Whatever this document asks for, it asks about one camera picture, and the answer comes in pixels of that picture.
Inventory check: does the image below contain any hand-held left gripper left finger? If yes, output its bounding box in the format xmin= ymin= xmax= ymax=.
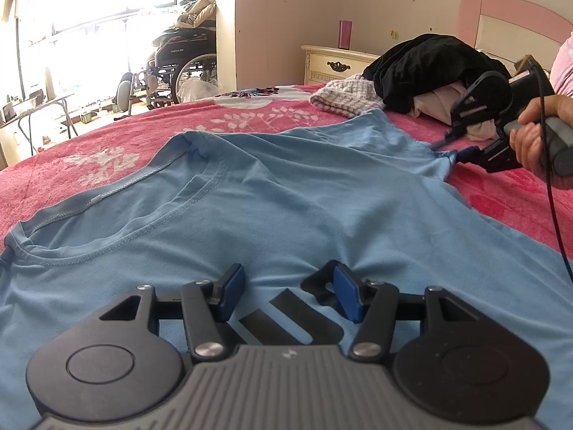
xmin=99 ymin=263 xmax=246 ymax=362

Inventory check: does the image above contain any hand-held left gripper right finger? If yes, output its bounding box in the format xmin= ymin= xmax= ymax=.
xmin=321 ymin=262 xmax=471 ymax=362

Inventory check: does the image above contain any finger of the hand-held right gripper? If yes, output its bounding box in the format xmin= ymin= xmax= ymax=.
xmin=430 ymin=125 xmax=471 ymax=151
xmin=456 ymin=140 xmax=520 ymax=174

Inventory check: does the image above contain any light blue t-shirt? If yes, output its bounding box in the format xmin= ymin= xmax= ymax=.
xmin=0 ymin=110 xmax=573 ymax=430

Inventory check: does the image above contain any person's right hand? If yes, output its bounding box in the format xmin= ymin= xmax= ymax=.
xmin=509 ymin=93 xmax=573 ymax=175

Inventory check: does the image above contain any white garment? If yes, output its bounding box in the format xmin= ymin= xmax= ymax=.
xmin=412 ymin=81 xmax=500 ymax=140

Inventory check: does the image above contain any black garment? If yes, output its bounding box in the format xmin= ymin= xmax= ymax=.
xmin=362 ymin=33 xmax=511 ymax=114

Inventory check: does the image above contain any pink headboard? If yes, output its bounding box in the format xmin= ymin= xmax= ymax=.
xmin=457 ymin=0 xmax=573 ymax=82

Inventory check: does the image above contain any person's pink floral pajamas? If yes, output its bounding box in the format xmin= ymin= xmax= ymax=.
xmin=550 ymin=31 xmax=573 ymax=97

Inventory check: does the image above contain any checked knitted cloth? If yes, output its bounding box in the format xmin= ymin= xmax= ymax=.
xmin=310 ymin=75 xmax=386 ymax=119

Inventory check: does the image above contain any cream nightstand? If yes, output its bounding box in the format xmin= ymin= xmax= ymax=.
xmin=301 ymin=45 xmax=382 ymax=86

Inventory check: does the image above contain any white plastic bag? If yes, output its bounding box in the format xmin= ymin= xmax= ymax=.
xmin=177 ymin=77 xmax=223 ymax=104

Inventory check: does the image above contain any pink floral blanket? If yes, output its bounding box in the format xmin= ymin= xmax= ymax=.
xmin=0 ymin=83 xmax=573 ymax=261

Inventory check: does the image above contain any grey seat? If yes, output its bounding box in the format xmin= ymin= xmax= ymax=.
xmin=114 ymin=72 xmax=135 ymax=116

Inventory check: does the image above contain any wheelchair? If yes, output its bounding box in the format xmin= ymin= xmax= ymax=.
xmin=142 ymin=27 xmax=221 ymax=105

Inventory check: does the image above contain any folding table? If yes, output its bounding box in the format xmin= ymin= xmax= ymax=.
xmin=0 ymin=92 xmax=79 ymax=155

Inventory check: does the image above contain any beige padded jacket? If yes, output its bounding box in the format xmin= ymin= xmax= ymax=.
xmin=176 ymin=0 xmax=218 ymax=28

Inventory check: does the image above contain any black cable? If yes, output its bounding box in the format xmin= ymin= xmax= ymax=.
xmin=535 ymin=65 xmax=573 ymax=285

